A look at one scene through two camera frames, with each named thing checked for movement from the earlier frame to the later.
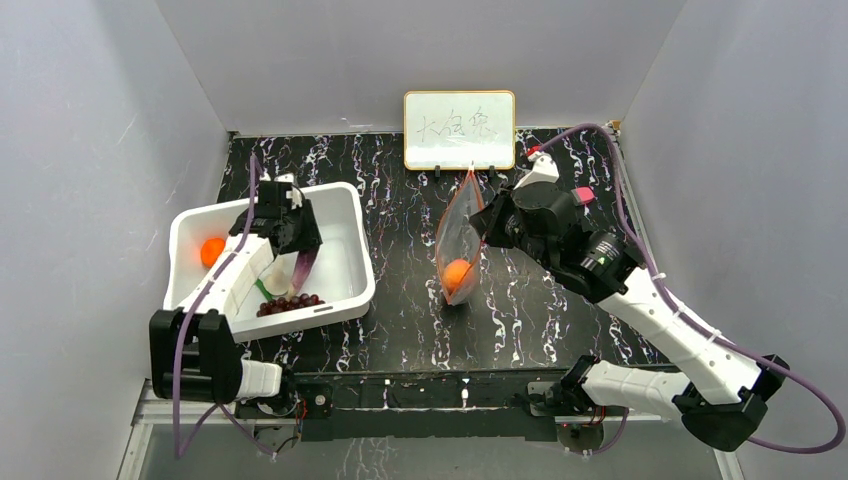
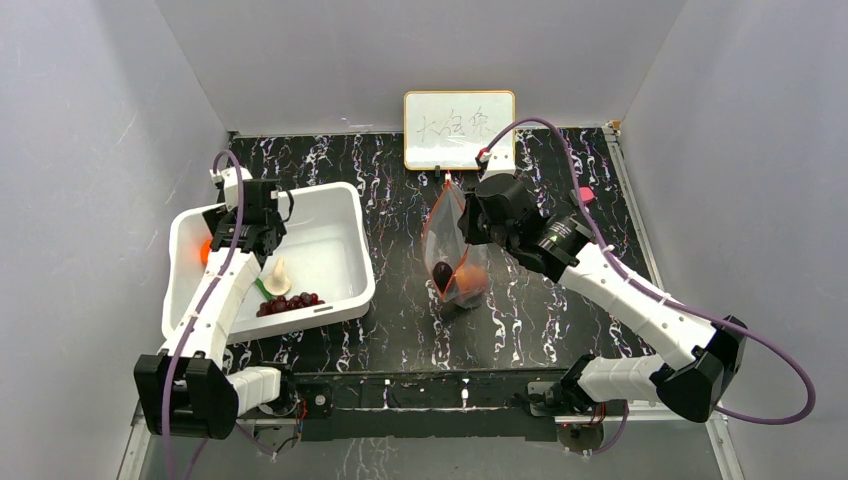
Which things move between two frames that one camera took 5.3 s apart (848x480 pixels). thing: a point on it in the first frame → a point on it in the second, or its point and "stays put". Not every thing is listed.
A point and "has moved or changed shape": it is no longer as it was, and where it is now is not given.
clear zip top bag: [459, 245] has moved or changed shape
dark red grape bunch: [282, 304] stays put
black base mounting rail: [417, 406] stays put
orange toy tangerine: [210, 251] stays put
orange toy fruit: [457, 276] → [470, 278]
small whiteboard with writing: [446, 130] stays put
